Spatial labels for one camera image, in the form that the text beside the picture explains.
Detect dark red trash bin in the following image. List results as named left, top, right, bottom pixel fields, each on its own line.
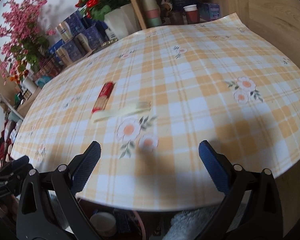
left=78, top=198, right=165, bottom=239

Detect cream plastic fork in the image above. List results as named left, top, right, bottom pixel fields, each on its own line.
left=90, top=101, right=151, bottom=122

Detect paper cup in bin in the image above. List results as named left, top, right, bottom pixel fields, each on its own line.
left=90, top=212, right=116, bottom=237

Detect red snack stick packet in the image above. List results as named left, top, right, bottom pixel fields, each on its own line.
left=91, top=82, right=115, bottom=113

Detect yellow plaid floral tablecloth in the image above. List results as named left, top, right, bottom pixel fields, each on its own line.
left=12, top=14, right=300, bottom=211

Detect orange flowers in white vase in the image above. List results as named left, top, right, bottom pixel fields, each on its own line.
left=9, top=69, right=38, bottom=94

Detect blue gold gift box lower-left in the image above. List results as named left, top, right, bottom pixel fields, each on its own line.
left=56, top=38, right=86, bottom=66

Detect blue gold gift box lower-right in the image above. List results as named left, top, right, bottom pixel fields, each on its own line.
left=76, top=26, right=106, bottom=52

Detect pink blossom plant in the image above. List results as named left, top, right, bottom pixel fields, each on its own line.
left=0, top=0, right=56, bottom=84

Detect white faceted vase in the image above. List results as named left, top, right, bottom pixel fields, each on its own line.
left=104, top=3, right=141, bottom=40

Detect red paper cup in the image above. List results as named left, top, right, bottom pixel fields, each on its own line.
left=183, top=4, right=200, bottom=24

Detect stacked pastel cups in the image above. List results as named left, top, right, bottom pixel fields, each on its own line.
left=141, top=0, right=162, bottom=28

